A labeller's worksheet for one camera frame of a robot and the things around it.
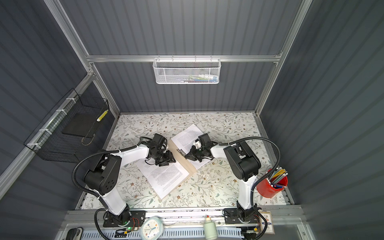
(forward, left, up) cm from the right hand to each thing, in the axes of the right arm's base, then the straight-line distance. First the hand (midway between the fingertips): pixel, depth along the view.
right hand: (187, 158), depth 94 cm
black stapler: (-40, +49, +3) cm, 63 cm away
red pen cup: (-18, -46, +7) cm, 50 cm away
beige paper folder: (-1, +4, -1) cm, 4 cm away
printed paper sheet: (-13, +14, -1) cm, 19 cm away
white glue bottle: (-38, -12, +6) cm, 40 cm away
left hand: (-3, +9, -1) cm, 10 cm away
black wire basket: (-1, +54, +30) cm, 61 cm away
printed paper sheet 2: (+14, +3, 0) cm, 14 cm away
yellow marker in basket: (+12, +46, +27) cm, 55 cm away
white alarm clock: (-37, +15, +2) cm, 40 cm away
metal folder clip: (+6, +5, -1) cm, 8 cm away
